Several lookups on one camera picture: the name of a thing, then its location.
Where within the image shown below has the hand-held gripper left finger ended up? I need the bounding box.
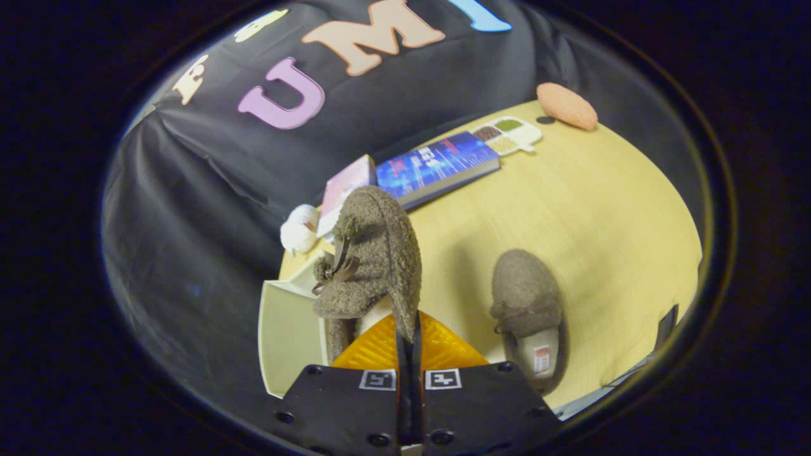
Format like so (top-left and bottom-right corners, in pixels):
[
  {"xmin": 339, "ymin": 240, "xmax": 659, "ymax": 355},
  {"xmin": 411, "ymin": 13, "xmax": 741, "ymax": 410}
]
[{"xmin": 274, "ymin": 312, "xmax": 411, "ymax": 456}]

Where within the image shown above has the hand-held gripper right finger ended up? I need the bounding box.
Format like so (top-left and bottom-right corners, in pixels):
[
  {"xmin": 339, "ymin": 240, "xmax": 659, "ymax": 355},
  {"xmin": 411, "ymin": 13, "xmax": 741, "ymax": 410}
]
[{"xmin": 412, "ymin": 310, "xmax": 562, "ymax": 456}]

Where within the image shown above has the cream storage box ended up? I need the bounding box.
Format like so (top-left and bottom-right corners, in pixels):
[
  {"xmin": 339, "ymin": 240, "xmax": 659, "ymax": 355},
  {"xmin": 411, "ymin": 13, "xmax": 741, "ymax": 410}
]
[{"xmin": 258, "ymin": 250, "xmax": 333, "ymax": 400}]

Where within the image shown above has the brown fuzzy shoe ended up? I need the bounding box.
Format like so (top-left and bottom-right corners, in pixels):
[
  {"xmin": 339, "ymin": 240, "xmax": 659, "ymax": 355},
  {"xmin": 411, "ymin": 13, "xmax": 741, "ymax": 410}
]
[
  {"xmin": 490, "ymin": 249, "xmax": 570, "ymax": 396},
  {"xmin": 312, "ymin": 185, "xmax": 423, "ymax": 367}
]

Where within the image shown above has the white plush toy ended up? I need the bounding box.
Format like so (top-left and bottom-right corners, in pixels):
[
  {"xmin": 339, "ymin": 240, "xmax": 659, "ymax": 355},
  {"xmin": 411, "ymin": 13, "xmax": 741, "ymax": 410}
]
[{"xmin": 281, "ymin": 204, "xmax": 321, "ymax": 255}]

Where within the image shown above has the dark object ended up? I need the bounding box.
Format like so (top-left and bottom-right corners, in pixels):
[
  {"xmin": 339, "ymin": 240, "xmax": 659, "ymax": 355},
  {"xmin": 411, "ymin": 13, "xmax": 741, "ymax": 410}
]
[{"xmin": 655, "ymin": 304, "xmax": 679, "ymax": 353}]

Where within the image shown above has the pink book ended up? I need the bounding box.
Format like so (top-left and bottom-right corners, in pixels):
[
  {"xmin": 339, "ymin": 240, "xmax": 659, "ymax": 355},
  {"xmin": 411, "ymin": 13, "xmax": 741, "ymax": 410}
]
[{"xmin": 317, "ymin": 154, "xmax": 379, "ymax": 239}]

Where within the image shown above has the blue book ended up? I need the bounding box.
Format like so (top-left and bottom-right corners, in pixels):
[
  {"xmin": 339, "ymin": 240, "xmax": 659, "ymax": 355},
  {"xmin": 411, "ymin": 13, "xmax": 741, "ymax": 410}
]
[{"xmin": 376, "ymin": 131, "xmax": 501, "ymax": 211}]

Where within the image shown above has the black backdrop cloth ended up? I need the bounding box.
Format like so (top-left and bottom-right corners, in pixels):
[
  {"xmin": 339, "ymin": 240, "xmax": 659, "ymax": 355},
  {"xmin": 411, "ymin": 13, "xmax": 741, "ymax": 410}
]
[{"xmin": 101, "ymin": 0, "xmax": 705, "ymax": 415}]

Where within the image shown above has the white divided seasoning tray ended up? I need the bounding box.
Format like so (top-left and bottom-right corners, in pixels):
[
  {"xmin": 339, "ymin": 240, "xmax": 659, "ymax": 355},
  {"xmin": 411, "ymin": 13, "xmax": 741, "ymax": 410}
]
[{"xmin": 472, "ymin": 116, "xmax": 544, "ymax": 156}]

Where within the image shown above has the orange oval pad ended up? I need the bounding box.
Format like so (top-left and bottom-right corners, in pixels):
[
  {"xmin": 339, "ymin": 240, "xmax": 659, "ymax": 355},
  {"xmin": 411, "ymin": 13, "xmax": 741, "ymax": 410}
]
[{"xmin": 537, "ymin": 82, "xmax": 598, "ymax": 132}]

